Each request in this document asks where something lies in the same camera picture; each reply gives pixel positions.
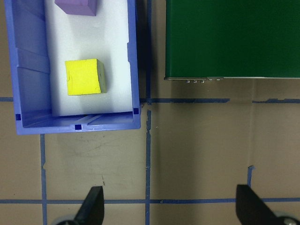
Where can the yellow foam cube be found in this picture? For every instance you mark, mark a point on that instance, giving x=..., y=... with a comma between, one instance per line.
x=82, y=77

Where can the purple foam cube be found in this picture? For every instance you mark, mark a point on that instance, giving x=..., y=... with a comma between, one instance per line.
x=75, y=5

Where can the blue plastic storage bin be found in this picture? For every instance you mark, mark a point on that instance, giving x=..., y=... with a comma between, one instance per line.
x=30, y=70

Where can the white foam insert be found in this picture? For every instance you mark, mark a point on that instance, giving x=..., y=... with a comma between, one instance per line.
x=112, y=47

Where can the green conveyor belt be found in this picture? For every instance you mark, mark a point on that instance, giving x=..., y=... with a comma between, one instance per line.
x=234, y=35

